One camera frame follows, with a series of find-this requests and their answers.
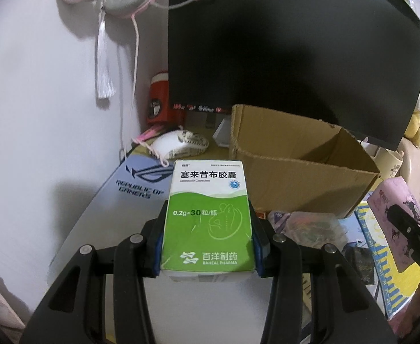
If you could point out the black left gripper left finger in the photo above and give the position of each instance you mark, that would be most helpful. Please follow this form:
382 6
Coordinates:
73 309

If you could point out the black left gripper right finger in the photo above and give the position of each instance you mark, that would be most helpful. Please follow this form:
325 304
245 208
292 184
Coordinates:
343 310

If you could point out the pink printed box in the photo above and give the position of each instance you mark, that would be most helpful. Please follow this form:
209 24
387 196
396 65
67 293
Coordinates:
390 192

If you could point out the clear plastic bag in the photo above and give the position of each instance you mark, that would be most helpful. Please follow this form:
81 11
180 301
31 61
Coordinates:
312 230

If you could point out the green white medicine box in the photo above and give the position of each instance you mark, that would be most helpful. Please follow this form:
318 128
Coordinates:
207 234

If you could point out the yellow blue 404 rug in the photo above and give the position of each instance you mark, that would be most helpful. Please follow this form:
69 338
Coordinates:
397 288

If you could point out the cream ceramic mug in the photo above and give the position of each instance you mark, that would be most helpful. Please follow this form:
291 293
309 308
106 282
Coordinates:
388 162

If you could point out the yellow plush toy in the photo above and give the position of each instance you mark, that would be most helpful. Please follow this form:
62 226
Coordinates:
412 132

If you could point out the brown cardboard box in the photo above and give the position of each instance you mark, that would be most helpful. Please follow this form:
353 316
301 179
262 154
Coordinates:
294 163

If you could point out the black computer monitor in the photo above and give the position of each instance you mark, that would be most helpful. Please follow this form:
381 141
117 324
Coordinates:
352 63

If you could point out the red cylindrical can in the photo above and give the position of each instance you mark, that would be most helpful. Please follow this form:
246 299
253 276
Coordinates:
158 99

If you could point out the white tassel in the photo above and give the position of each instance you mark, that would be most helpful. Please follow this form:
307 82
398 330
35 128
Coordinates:
104 86

